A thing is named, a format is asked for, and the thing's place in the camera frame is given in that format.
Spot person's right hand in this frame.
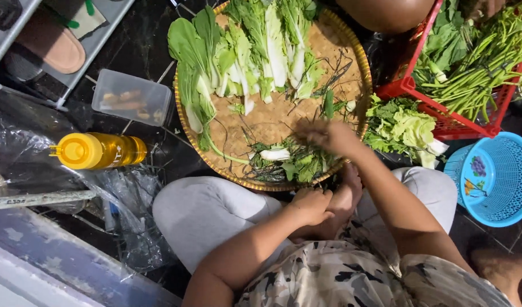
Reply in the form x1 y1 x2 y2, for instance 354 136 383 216
295 121 365 161

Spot person's left hand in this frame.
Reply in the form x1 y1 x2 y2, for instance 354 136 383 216
286 187 335 227

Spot person's bare foot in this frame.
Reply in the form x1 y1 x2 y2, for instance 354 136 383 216
288 162 364 242

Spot heap of vegetable trimmings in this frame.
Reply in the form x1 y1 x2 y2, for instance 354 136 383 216
246 136 344 185

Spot round woven bamboo tray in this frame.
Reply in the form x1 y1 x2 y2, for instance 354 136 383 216
173 0 373 192

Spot white bok choy stem piece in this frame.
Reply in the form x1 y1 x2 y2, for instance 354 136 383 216
259 147 292 162

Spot person's camouflage shirt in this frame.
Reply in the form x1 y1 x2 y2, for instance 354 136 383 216
234 219 515 307

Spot heap of pale lettuce leaves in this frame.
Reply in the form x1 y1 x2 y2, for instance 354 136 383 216
363 93 450 169

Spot pile of bok choy greens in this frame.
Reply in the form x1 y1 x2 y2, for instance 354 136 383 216
167 0 330 165

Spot person's gray trousers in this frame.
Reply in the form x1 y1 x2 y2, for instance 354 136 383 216
152 166 458 274

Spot red plastic crate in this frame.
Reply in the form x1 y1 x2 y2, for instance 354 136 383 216
374 0 522 141

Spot dark leafy greens bunch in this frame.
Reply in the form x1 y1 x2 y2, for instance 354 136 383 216
412 0 479 86

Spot blue plastic basket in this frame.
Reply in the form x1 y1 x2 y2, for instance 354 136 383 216
443 131 522 228

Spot bundle of long green stems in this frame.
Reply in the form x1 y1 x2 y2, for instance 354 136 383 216
419 2 522 123

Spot clear plastic container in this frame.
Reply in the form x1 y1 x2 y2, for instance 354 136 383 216
91 69 172 127

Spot yellow oil bottle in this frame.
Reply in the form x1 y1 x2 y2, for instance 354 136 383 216
49 132 148 171

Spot heap of clear plastic bags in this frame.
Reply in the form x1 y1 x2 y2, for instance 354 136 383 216
0 89 178 275

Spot gray painted door sill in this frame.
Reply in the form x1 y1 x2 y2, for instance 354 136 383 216
0 208 182 307

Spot white shoe rack with shoes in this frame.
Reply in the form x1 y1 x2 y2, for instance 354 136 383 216
0 0 136 109

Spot white metal bar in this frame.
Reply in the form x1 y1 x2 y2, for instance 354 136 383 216
0 189 98 212

